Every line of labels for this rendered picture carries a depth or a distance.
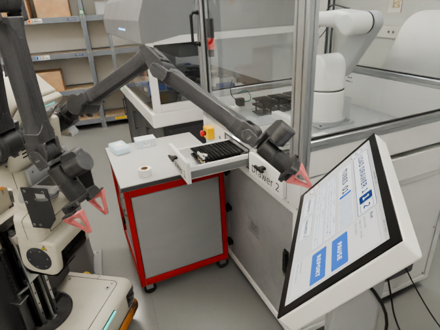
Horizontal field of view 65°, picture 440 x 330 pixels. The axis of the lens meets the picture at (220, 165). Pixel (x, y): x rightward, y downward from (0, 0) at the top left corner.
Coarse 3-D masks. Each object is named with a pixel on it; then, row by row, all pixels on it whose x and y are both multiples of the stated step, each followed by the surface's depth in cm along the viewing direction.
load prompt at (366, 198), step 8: (360, 160) 94; (368, 160) 89; (360, 168) 90; (368, 168) 86; (360, 176) 86; (368, 176) 83; (360, 184) 83; (368, 184) 80; (360, 192) 80; (368, 192) 77; (360, 200) 77; (368, 200) 74; (376, 200) 71; (360, 208) 75; (368, 208) 72
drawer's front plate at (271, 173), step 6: (252, 156) 159; (258, 156) 156; (252, 162) 161; (258, 162) 155; (264, 162) 150; (270, 168) 146; (252, 174) 163; (264, 174) 152; (270, 174) 147; (276, 174) 142; (264, 180) 153; (270, 180) 148; (276, 180) 143; (270, 186) 149; (276, 186) 144; (282, 186) 140; (276, 192) 145; (282, 192) 141; (282, 198) 142
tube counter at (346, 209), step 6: (348, 186) 88; (342, 192) 88; (348, 192) 86; (342, 198) 86; (348, 198) 83; (342, 204) 84; (348, 204) 81; (342, 210) 81; (348, 210) 79; (342, 216) 79; (348, 216) 77; (342, 222) 77; (348, 222) 75; (342, 228) 75
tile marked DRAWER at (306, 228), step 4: (312, 216) 94; (308, 220) 95; (312, 220) 92; (304, 224) 95; (308, 224) 93; (304, 228) 93; (308, 228) 91; (300, 232) 94; (304, 232) 91; (308, 232) 89; (300, 236) 92; (304, 236) 89; (300, 240) 90
